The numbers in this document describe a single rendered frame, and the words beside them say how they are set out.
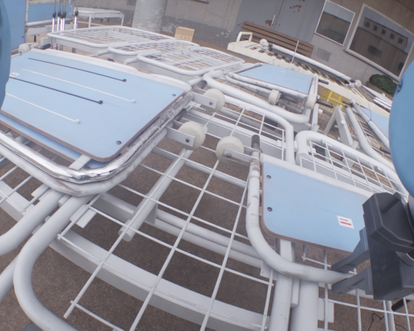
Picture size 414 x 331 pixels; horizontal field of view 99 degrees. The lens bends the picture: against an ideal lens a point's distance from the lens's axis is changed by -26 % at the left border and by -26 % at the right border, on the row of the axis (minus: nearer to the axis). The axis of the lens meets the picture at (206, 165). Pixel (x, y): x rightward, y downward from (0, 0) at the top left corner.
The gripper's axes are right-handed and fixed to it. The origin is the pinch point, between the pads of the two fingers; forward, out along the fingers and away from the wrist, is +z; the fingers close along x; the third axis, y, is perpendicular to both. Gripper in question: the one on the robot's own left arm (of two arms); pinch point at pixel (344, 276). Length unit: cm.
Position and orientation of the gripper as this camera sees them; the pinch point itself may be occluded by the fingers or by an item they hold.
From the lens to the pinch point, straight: 42.2
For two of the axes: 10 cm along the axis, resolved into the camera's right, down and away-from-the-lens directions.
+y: 9.5, 3.0, 0.0
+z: -2.1, 6.5, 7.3
